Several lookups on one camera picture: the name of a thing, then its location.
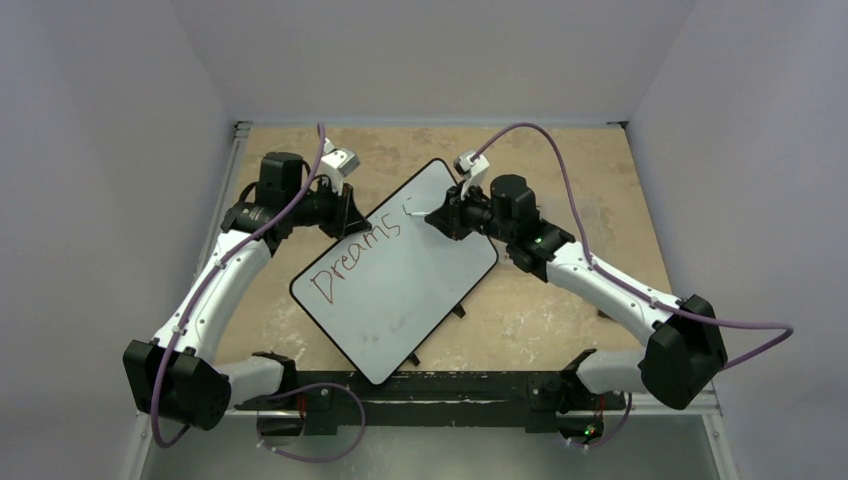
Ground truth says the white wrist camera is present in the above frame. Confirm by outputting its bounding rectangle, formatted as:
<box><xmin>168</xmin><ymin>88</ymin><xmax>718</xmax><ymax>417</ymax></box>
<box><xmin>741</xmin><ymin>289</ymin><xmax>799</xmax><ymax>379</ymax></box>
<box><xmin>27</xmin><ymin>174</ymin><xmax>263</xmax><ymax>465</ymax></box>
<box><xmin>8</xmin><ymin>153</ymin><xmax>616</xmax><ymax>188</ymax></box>
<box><xmin>318</xmin><ymin>148</ymin><xmax>360</xmax><ymax>184</ymax></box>
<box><xmin>453</xmin><ymin>150</ymin><xmax>490</xmax><ymax>200</ymax></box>

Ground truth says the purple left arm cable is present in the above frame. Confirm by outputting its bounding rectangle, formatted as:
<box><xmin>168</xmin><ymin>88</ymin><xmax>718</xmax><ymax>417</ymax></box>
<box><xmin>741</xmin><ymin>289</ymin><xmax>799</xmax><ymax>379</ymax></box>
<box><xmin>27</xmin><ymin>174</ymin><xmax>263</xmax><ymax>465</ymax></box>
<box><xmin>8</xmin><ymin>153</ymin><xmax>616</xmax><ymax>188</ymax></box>
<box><xmin>149</xmin><ymin>122</ymin><xmax>366</xmax><ymax>465</ymax></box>

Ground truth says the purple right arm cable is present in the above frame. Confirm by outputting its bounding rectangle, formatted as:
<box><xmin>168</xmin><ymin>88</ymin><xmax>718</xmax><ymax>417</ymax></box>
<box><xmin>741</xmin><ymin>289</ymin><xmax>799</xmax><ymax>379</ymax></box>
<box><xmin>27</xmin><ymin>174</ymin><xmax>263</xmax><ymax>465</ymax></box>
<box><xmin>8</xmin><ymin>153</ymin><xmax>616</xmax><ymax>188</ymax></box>
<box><xmin>471</xmin><ymin>122</ymin><xmax>795</xmax><ymax>452</ymax></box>

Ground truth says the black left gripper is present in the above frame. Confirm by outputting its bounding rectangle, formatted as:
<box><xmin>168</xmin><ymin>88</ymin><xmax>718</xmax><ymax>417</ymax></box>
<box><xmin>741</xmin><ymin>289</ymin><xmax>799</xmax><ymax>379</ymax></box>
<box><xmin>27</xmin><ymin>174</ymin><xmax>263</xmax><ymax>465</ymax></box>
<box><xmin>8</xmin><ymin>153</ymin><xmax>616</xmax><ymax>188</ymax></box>
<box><xmin>287</xmin><ymin>177</ymin><xmax>371</xmax><ymax>240</ymax></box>

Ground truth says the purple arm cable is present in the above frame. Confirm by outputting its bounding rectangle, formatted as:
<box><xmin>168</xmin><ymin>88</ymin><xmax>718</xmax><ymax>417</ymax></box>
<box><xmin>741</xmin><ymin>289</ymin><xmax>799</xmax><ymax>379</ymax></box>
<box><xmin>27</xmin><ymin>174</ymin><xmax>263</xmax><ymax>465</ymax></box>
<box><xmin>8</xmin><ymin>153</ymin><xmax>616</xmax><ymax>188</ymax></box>
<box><xmin>149</xmin><ymin>122</ymin><xmax>366</xmax><ymax>465</ymax></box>
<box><xmin>471</xmin><ymin>122</ymin><xmax>795</xmax><ymax>452</ymax></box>

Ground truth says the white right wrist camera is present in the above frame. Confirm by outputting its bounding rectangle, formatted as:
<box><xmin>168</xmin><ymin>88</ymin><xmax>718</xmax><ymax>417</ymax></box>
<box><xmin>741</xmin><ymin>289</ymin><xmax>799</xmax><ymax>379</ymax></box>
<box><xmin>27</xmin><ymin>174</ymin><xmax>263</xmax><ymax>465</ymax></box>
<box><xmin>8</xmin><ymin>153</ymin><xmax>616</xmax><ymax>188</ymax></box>
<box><xmin>453</xmin><ymin>150</ymin><xmax>490</xmax><ymax>200</ymax></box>

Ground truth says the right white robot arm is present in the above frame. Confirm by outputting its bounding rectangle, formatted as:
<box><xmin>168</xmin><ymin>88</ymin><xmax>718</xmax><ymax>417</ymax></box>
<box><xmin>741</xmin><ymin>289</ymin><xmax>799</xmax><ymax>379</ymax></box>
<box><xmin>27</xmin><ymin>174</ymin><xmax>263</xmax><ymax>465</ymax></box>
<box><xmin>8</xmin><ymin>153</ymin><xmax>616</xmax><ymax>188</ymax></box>
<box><xmin>424</xmin><ymin>174</ymin><xmax>728</xmax><ymax>410</ymax></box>

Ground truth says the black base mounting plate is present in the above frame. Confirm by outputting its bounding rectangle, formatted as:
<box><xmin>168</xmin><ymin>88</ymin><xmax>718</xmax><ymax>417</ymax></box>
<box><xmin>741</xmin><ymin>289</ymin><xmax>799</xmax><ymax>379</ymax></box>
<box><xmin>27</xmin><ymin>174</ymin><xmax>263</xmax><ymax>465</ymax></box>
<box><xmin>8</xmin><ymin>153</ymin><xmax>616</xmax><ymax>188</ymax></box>
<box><xmin>235</xmin><ymin>371</ymin><xmax>627</xmax><ymax>439</ymax></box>

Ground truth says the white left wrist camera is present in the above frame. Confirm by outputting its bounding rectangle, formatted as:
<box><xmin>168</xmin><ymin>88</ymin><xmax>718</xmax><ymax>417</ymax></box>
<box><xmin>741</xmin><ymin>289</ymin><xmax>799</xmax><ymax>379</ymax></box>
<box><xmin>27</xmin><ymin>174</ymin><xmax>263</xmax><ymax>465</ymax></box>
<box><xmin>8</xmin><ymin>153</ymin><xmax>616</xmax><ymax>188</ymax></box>
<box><xmin>318</xmin><ymin>148</ymin><xmax>360</xmax><ymax>184</ymax></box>

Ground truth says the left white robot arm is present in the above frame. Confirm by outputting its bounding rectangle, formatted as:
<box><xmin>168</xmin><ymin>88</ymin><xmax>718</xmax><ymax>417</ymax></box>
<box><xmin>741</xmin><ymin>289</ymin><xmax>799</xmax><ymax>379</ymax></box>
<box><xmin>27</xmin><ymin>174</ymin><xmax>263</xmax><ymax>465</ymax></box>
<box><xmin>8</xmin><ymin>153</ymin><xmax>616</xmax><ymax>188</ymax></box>
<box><xmin>123</xmin><ymin>147</ymin><xmax>371</xmax><ymax>431</ymax></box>

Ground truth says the white whiteboard black frame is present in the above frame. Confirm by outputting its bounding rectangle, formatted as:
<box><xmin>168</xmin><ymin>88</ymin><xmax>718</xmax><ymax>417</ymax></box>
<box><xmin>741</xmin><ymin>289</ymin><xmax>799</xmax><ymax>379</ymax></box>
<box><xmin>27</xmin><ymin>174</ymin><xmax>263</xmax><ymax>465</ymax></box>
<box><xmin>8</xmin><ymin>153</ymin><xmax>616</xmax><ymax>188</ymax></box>
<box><xmin>289</xmin><ymin>159</ymin><xmax>498</xmax><ymax>385</ymax></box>

